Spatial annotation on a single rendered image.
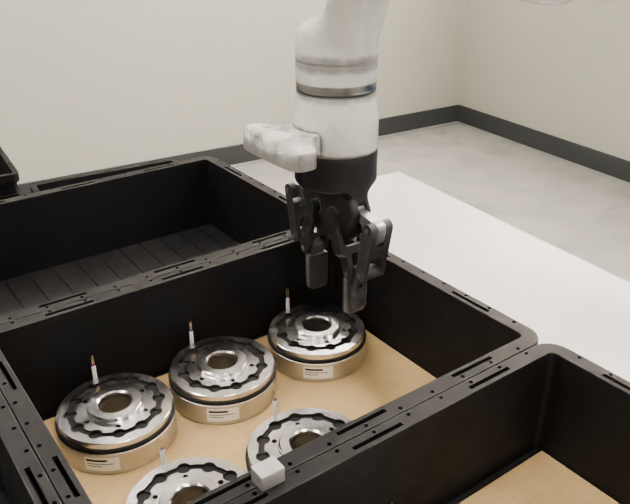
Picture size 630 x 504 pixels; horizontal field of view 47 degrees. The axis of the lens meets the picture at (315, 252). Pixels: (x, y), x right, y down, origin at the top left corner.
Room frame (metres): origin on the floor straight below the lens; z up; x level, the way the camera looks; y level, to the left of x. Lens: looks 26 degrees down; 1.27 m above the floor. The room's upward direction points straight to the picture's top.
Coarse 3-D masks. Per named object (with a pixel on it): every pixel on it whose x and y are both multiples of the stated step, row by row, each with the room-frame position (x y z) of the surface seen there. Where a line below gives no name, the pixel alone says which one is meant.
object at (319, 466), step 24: (528, 360) 0.49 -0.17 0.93; (576, 360) 0.49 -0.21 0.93; (480, 384) 0.46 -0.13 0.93; (600, 384) 0.46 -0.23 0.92; (624, 384) 0.46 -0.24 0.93; (432, 408) 0.43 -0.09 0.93; (384, 432) 0.40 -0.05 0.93; (408, 432) 0.41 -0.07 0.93; (336, 456) 0.38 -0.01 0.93; (360, 456) 0.38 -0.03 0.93; (288, 480) 0.35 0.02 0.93; (312, 480) 0.36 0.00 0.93
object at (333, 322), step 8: (312, 312) 0.67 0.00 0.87; (320, 312) 0.67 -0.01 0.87; (296, 320) 0.65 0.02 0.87; (304, 320) 0.65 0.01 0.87; (312, 320) 0.66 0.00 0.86; (320, 320) 0.66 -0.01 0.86; (328, 320) 0.65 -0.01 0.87; (336, 320) 0.65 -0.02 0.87; (296, 328) 0.63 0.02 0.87; (304, 328) 0.63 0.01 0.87; (336, 328) 0.63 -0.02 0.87; (304, 336) 0.62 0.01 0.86; (312, 336) 0.62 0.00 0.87; (320, 336) 0.62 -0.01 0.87; (328, 336) 0.62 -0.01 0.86
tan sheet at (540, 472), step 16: (528, 464) 0.48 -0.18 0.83; (544, 464) 0.48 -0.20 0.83; (560, 464) 0.48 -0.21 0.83; (496, 480) 0.46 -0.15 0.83; (512, 480) 0.46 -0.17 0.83; (528, 480) 0.46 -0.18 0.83; (544, 480) 0.46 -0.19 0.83; (560, 480) 0.46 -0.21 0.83; (576, 480) 0.46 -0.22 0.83; (480, 496) 0.44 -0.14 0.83; (496, 496) 0.44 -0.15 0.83; (512, 496) 0.44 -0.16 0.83; (528, 496) 0.44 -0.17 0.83; (544, 496) 0.44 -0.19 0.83; (560, 496) 0.44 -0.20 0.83; (576, 496) 0.44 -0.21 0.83; (592, 496) 0.44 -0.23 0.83; (608, 496) 0.44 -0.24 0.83
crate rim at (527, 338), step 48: (288, 240) 0.72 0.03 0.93; (144, 288) 0.61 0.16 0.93; (432, 288) 0.61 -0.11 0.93; (0, 336) 0.53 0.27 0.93; (528, 336) 0.52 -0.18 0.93; (0, 384) 0.46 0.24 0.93; (432, 384) 0.46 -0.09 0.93; (48, 432) 0.40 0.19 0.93; (336, 432) 0.40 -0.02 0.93; (240, 480) 0.35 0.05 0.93
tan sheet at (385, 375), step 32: (384, 352) 0.64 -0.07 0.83; (288, 384) 0.59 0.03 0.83; (320, 384) 0.59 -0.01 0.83; (352, 384) 0.59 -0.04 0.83; (384, 384) 0.59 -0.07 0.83; (416, 384) 0.59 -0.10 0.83; (256, 416) 0.54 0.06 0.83; (352, 416) 0.54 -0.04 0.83; (192, 448) 0.50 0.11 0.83; (224, 448) 0.50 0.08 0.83; (96, 480) 0.46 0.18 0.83; (128, 480) 0.46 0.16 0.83
